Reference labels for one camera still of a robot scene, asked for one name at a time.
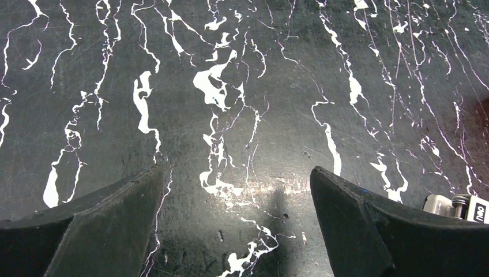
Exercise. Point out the black silver stapler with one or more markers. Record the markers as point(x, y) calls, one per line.
point(460, 206)

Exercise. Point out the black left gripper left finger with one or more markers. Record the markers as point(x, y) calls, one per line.
point(104, 233)

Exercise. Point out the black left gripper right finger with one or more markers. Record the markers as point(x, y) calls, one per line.
point(366, 234)

